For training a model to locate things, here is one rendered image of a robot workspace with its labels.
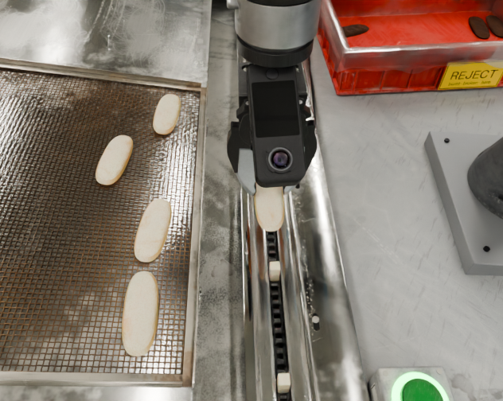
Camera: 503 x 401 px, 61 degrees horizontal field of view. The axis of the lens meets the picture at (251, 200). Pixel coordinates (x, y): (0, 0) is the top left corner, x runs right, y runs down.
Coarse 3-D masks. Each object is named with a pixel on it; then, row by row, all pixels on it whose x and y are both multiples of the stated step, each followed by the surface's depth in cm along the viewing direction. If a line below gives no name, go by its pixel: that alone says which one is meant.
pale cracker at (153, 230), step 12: (156, 204) 56; (168, 204) 57; (144, 216) 55; (156, 216) 55; (168, 216) 55; (144, 228) 54; (156, 228) 54; (168, 228) 55; (144, 240) 52; (156, 240) 53; (144, 252) 52; (156, 252) 52
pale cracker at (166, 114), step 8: (168, 96) 70; (176, 96) 71; (160, 104) 69; (168, 104) 69; (176, 104) 70; (160, 112) 68; (168, 112) 68; (176, 112) 68; (160, 120) 67; (168, 120) 67; (176, 120) 68; (160, 128) 66; (168, 128) 66
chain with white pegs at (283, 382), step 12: (276, 252) 59; (276, 264) 55; (276, 276) 56; (276, 300) 55; (276, 312) 54; (276, 324) 53; (276, 348) 51; (276, 360) 50; (276, 372) 49; (276, 384) 48; (288, 384) 46; (288, 396) 48
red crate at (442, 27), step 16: (352, 16) 103; (368, 16) 104; (384, 16) 104; (400, 16) 104; (416, 16) 104; (432, 16) 104; (448, 16) 104; (464, 16) 104; (480, 16) 104; (320, 32) 96; (368, 32) 99; (384, 32) 99; (400, 32) 99; (416, 32) 99; (432, 32) 99; (448, 32) 99; (464, 32) 99; (336, 80) 86; (352, 80) 82; (368, 80) 83; (384, 80) 83; (400, 80) 83; (416, 80) 84; (432, 80) 84
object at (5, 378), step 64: (0, 64) 69; (0, 128) 61; (0, 192) 55; (64, 192) 56; (64, 256) 50; (128, 256) 52; (192, 256) 53; (0, 320) 45; (64, 320) 46; (192, 320) 48; (0, 384) 41; (64, 384) 42; (128, 384) 42; (192, 384) 43
